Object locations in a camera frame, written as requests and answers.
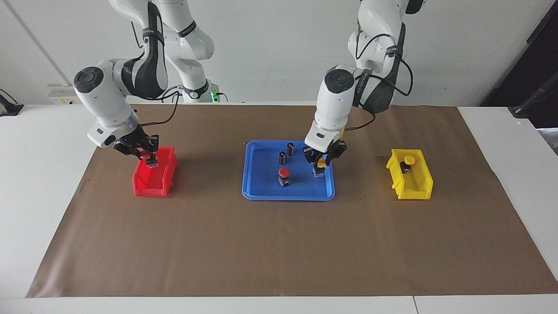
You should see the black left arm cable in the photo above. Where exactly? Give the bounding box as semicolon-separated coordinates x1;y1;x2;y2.
347;21;413;130

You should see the black stand pole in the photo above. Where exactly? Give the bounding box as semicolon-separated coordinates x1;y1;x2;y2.
508;72;558;118

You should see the white wall power strip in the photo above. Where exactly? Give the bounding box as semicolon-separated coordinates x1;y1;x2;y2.
47;85;82;105

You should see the red plastic bin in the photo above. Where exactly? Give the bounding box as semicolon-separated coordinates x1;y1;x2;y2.
133;146;179;198

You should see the blue plastic tray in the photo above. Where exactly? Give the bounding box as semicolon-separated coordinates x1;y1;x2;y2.
242;140;336;201

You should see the black device at table edge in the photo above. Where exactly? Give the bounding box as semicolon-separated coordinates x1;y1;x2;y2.
0;89;24;117

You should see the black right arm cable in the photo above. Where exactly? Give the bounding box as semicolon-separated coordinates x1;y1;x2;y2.
130;22;182;130

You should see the brown paper table mat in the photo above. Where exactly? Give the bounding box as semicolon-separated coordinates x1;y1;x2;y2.
26;103;558;298

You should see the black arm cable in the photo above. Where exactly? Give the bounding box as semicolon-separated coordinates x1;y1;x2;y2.
130;22;182;130
347;21;413;130

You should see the yellow plastic bin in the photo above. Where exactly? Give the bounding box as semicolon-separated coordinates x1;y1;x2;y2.
386;149;434;200

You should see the dark background panel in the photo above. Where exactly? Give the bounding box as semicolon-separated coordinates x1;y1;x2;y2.
481;0;558;129

